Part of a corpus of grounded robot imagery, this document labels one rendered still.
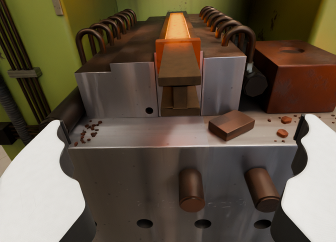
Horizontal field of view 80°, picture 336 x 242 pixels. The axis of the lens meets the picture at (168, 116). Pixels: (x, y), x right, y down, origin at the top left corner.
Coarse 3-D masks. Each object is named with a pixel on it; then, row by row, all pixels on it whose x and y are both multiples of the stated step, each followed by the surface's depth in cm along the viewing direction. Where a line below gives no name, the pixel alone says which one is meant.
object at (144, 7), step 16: (128, 0) 62; (144, 0) 62; (160, 0) 61; (176, 0) 61; (192, 0) 61; (208, 0) 61; (224, 0) 61; (240, 0) 61; (144, 16) 64; (240, 16) 63
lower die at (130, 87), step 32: (128, 32) 44; (160, 32) 32; (192, 32) 31; (96, 64) 26; (128, 64) 23; (224, 64) 23; (96, 96) 26; (128, 96) 25; (160, 96) 25; (224, 96) 25
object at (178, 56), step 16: (176, 16) 41; (176, 32) 27; (160, 48) 21; (176, 48) 19; (192, 48) 18; (160, 64) 15; (176, 64) 15; (192, 64) 15; (160, 80) 13; (176, 80) 13; (192, 80) 13; (176, 96) 14; (192, 96) 16; (160, 112) 14; (176, 112) 14; (192, 112) 14
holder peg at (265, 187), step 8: (256, 168) 23; (248, 176) 23; (256, 176) 22; (264, 176) 22; (248, 184) 22; (256, 184) 21; (264, 184) 21; (272, 184) 21; (256, 192) 21; (264, 192) 20; (272, 192) 20; (256, 200) 20; (264, 200) 20; (272, 200) 20; (256, 208) 21; (264, 208) 21; (272, 208) 21
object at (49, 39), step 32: (32, 0) 32; (64, 0) 33; (96, 0) 47; (0, 32) 35; (32, 32) 35; (64, 32) 35; (0, 64) 38; (32, 64) 38; (64, 64) 38; (64, 96) 42; (32, 128) 46
